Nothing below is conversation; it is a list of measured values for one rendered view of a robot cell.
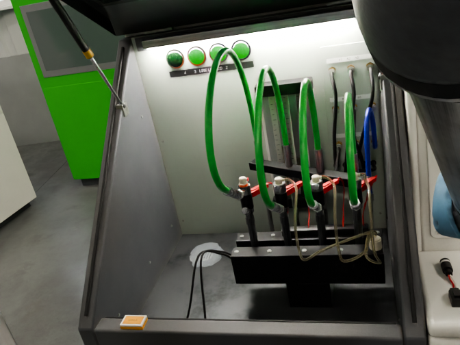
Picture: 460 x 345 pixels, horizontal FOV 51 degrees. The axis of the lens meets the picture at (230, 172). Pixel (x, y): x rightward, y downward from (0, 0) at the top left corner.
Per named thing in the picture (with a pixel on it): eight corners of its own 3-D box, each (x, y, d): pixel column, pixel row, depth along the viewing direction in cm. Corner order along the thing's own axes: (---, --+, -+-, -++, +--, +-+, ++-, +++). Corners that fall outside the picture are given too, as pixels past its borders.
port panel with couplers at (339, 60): (330, 166, 128) (319, 50, 115) (331, 161, 131) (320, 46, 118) (382, 163, 124) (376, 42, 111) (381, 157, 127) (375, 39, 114)
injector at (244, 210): (249, 270, 113) (234, 193, 105) (253, 258, 118) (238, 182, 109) (261, 270, 113) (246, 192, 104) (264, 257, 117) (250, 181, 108)
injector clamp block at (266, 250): (240, 307, 117) (229, 255, 111) (248, 280, 126) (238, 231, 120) (387, 309, 108) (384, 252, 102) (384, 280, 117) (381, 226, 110)
